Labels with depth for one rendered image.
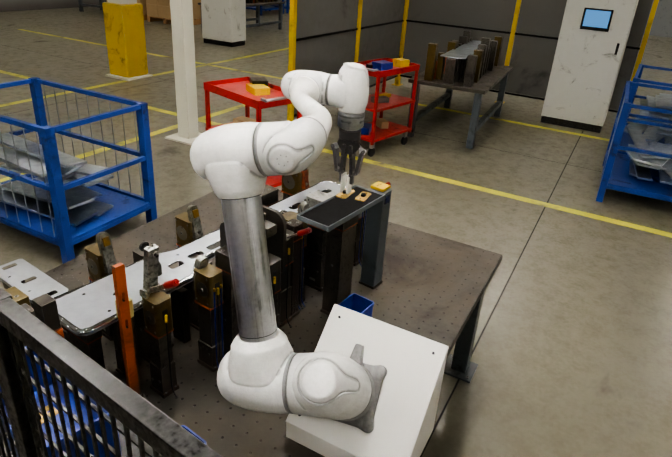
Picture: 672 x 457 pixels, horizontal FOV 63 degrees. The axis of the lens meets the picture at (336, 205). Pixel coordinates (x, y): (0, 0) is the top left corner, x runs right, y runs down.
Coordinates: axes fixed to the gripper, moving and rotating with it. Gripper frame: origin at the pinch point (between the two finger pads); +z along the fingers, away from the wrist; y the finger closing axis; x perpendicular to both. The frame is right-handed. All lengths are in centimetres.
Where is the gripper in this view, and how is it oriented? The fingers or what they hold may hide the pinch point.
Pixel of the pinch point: (346, 182)
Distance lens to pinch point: 192.4
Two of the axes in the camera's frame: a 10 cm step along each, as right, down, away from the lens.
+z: -0.6, 9.1, 4.2
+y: 8.9, 2.4, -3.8
